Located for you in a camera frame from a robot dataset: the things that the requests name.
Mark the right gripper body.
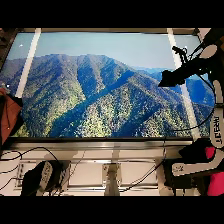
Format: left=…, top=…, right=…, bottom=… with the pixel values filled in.
left=157, top=68, right=187, bottom=89

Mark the black cable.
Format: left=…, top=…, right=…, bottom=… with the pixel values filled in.
left=119, top=133, right=168, bottom=194
left=165, top=73, right=217, bottom=133
left=0, top=146, right=63, bottom=168

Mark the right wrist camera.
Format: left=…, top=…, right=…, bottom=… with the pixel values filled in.
left=171, top=45, right=190, bottom=64

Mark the pink garment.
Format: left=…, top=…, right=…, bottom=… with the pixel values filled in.
left=203, top=145, right=224, bottom=197

